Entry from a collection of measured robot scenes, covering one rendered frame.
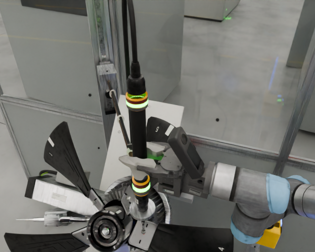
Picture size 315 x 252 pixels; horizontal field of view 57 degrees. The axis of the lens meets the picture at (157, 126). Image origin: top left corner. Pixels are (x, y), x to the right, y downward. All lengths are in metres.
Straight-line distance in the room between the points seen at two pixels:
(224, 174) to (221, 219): 1.32
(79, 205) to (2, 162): 2.13
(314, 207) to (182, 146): 0.31
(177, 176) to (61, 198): 0.60
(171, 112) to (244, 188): 0.55
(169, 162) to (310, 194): 0.31
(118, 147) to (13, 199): 1.75
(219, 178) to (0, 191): 2.45
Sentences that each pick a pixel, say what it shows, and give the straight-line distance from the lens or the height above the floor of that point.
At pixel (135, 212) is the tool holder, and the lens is 0.81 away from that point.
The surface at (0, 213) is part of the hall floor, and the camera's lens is 2.73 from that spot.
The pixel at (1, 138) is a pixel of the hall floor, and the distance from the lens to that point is 3.48.
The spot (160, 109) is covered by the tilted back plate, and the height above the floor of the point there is 1.34.
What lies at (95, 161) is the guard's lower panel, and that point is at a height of 0.63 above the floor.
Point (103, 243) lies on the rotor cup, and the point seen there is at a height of 1.19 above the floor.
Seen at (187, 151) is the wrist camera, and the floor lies 1.55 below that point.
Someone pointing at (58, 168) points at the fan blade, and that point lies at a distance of 1.05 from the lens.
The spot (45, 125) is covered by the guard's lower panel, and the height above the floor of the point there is 0.84.
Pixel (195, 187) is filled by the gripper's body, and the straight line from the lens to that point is 0.67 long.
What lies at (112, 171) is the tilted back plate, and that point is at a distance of 1.16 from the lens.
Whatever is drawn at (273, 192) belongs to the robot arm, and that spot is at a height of 1.51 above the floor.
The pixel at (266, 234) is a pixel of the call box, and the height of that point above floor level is 1.05.
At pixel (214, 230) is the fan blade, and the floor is 1.19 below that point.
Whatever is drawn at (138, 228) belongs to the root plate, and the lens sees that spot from 0.92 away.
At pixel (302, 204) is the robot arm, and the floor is 1.44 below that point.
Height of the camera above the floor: 1.96
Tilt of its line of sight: 37 degrees down
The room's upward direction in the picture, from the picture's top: straight up
